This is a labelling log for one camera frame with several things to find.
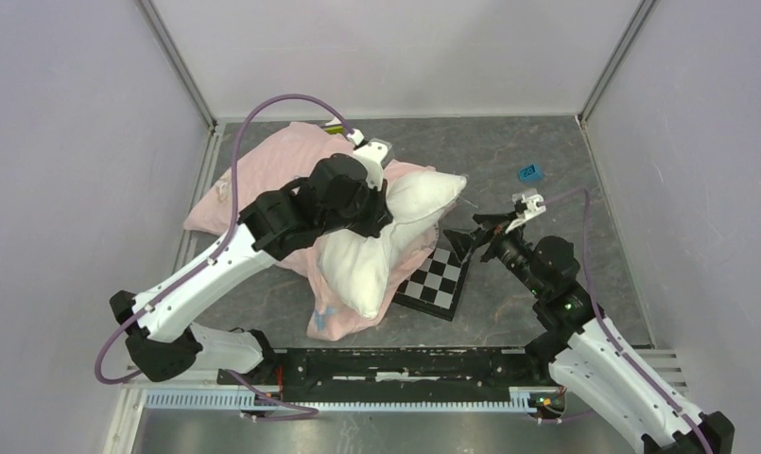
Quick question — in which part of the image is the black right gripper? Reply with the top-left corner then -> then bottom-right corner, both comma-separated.
441,210 -> 545,297

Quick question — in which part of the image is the white pillow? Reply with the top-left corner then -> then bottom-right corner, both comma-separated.
319,162 -> 467,320

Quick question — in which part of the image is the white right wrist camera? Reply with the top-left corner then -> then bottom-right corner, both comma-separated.
506,189 -> 546,233

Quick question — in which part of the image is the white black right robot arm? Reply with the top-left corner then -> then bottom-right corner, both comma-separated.
444,215 -> 735,453

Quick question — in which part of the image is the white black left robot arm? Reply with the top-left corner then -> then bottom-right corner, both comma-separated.
110,153 -> 392,386

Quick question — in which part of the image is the black white chessboard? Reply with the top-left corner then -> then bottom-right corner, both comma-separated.
391,247 -> 470,322

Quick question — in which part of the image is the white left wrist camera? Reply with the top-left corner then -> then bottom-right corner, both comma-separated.
344,129 -> 393,190

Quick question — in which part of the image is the grey slotted cable duct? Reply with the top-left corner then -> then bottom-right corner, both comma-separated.
145,388 -> 563,414

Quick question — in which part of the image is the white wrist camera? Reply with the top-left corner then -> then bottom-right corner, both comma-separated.
506,189 -> 546,233
344,129 -> 393,190

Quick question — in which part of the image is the pink printed pillowcase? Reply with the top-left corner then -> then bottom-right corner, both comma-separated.
182,121 -> 441,343

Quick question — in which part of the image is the small blue block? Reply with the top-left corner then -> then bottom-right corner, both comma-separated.
518,163 -> 544,183

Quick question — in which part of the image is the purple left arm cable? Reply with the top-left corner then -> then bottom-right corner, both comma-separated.
94,94 -> 366,422

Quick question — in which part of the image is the white yellow purple toy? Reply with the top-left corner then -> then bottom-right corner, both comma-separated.
320,118 -> 346,135

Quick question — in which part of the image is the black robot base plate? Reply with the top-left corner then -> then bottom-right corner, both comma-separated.
243,347 -> 556,404

